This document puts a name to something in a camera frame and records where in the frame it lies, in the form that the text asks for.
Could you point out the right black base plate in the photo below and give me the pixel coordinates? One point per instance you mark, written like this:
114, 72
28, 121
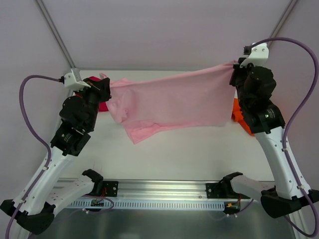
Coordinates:
220, 190

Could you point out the white slotted cable duct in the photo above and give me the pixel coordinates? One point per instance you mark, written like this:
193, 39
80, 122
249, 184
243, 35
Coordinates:
148, 204

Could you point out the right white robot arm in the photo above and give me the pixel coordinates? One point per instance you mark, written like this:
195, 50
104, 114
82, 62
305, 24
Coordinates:
290, 192

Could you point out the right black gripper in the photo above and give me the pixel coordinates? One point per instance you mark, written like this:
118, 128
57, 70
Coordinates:
236, 75

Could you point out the aluminium front rail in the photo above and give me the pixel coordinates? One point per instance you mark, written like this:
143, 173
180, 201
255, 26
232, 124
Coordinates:
161, 190

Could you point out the red t shirt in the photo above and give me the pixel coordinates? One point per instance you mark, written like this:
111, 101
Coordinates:
102, 105

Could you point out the aluminium frame post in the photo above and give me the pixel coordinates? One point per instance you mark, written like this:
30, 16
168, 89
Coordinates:
285, 16
54, 31

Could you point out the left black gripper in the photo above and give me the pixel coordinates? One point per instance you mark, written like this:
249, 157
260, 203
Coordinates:
102, 88

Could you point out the pink t shirt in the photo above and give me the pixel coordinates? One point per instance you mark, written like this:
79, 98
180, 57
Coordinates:
198, 98

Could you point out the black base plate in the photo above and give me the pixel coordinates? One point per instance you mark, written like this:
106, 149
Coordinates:
105, 189
220, 190

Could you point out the right aluminium frame post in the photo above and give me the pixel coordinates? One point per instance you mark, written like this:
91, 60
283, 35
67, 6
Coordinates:
285, 16

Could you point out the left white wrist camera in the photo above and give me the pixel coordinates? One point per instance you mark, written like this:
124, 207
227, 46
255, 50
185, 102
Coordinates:
72, 80

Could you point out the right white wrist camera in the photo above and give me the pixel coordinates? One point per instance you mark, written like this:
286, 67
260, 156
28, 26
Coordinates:
257, 55

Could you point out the orange t shirt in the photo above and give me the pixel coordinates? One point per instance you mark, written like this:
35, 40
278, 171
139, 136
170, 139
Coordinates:
238, 117

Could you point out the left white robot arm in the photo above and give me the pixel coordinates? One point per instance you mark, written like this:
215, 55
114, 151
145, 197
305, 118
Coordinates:
34, 209

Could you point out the left aluminium frame post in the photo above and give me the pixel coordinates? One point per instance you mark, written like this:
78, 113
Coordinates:
54, 31

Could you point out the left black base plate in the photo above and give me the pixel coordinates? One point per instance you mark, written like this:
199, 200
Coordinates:
105, 189

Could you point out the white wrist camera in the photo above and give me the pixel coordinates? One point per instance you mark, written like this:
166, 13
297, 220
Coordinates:
257, 55
72, 80

